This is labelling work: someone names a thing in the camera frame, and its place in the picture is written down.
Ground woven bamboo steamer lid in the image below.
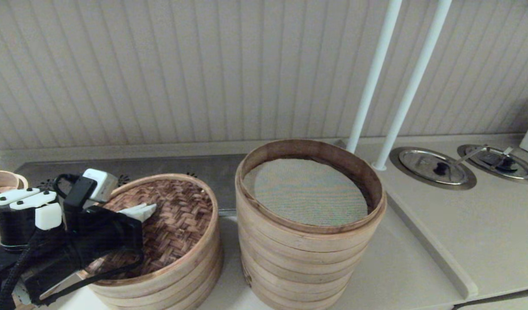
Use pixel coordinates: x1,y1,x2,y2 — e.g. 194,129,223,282
84,174,220,287

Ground short bamboo steamer stack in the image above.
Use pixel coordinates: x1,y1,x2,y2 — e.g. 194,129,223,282
88,239,224,310

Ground bamboo steamer with dark marks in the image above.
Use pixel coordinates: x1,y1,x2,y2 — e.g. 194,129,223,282
0,170,29,251

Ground grey cloth steamer liner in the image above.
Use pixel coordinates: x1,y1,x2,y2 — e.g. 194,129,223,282
243,158,369,227

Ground tall bamboo steamer stack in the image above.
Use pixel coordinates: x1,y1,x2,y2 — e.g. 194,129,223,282
235,138,388,310

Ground steel lid with black knob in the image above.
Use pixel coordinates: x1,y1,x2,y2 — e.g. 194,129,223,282
457,144,528,185
389,146,478,191

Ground white metal pole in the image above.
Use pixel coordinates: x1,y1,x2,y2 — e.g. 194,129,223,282
345,0,403,154
372,0,453,171

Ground thin black cable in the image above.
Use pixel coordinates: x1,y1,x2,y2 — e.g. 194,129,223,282
35,252,145,305

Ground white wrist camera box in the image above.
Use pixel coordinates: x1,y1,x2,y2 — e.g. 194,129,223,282
82,168,119,203

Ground black braided cable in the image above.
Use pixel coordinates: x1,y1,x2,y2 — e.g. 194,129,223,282
0,228,46,310

